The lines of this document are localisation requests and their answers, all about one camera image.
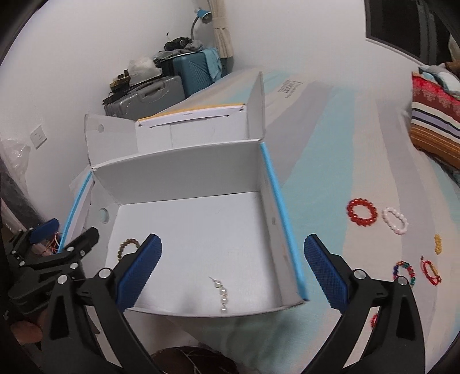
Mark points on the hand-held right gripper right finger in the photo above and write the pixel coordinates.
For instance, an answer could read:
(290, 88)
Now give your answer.
(325, 277)

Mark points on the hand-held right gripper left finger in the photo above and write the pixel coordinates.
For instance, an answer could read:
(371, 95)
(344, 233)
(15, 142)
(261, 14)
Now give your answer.
(138, 273)

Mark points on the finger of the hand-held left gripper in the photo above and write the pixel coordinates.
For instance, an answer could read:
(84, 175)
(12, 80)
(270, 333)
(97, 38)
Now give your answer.
(45, 230)
(81, 246)

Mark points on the blue and orange cardboard box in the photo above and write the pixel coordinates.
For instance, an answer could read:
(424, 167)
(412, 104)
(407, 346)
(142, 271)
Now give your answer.
(187, 233)

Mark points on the person's left hand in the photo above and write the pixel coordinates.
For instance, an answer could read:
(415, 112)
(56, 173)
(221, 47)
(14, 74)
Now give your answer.
(25, 331)

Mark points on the clear plastic wrap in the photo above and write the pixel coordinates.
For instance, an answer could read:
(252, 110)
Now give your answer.
(14, 172)

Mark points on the striped bed sheet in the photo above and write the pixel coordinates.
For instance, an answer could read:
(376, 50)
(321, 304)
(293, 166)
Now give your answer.
(323, 144)

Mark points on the grey suitcase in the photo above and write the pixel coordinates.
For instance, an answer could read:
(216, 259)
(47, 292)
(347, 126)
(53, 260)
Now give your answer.
(151, 95)

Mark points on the white plastic bag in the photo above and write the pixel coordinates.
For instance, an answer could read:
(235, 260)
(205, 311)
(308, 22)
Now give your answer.
(142, 66)

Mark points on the striped red orange pillow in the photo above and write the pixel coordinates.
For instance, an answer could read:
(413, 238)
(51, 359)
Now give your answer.
(435, 118)

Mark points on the teal suitcase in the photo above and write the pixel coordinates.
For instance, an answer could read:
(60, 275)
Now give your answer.
(196, 72)

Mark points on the blue cloth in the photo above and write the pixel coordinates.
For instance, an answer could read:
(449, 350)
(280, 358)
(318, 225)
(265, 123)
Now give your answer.
(215, 63)

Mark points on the black bag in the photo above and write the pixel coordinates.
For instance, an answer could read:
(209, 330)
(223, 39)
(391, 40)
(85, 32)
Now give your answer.
(178, 42)

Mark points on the light blue cushion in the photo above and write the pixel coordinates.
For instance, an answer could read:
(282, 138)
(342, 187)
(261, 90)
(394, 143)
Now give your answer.
(440, 77)

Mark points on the beige curtain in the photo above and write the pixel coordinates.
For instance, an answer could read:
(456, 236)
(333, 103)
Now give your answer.
(222, 32)

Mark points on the blue desk lamp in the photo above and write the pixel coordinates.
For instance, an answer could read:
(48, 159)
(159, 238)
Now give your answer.
(205, 16)

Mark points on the dark window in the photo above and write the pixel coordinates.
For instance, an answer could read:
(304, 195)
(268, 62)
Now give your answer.
(395, 21)

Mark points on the white wall socket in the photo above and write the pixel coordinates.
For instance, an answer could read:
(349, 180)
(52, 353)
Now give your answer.
(38, 136)

